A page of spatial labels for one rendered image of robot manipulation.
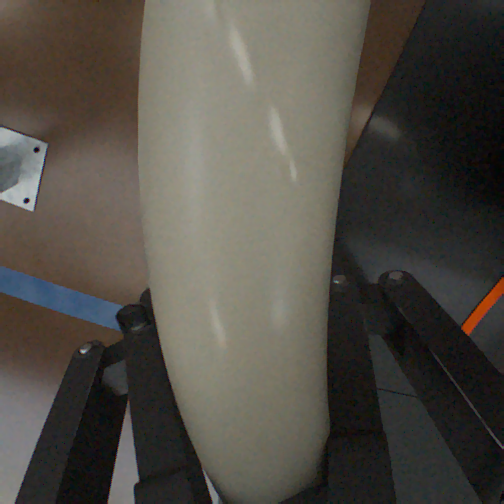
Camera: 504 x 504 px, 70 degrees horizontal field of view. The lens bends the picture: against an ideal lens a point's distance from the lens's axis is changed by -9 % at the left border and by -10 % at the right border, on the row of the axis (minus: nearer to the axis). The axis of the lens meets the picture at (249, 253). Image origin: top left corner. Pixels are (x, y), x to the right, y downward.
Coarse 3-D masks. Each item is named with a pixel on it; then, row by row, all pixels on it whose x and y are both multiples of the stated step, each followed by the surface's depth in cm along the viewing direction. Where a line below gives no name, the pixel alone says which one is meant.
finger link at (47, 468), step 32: (96, 352) 13; (64, 384) 11; (96, 384) 12; (64, 416) 10; (96, 416) 11; (64, 448) 9; (96, 448) 10; (32, 480) 8; (64, 480) 8; (96, 480) 10
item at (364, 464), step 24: (336, 288) 13; (336, 312) 12; (360, 312) 12; (336, 336) 11; (360, 336) 11; (336, 360) 10; (360, 360) 10; (336, 384) 9; (360, 384) 9; (336, 408) 9; (360, 408) 9; (336, 432) 8; (360, 432) 8; (384, 432) 7; (336, 456) 7; (360, 456) 7; (384, 456) 7; (336, 480) 7; (360, 480) 7; (384, 480) 6
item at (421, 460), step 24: (384, 360) 91; (384, 384) 82; (408, 384) 85; (384, 408) 74; (408, 408) 77; (408, 432) 70; (432, 432) 72; (408, 456) 64; (432, 456) 66; (408, 480) 59; (432, 480) 60; (456, 480) 61
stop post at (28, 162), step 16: (0, 128) 92; (0, 144) 94; (16, 144) 94; (32, 144) 95; (48, 144) 96; (0, 160) 89; (16, 160) 93; (32, 160) 96; (0, 176) 87; (16, 176) 96; (32, 176) 98; (0, 192) 90; (16, 192) 100; (32, 192) 100; (32, 208) 102
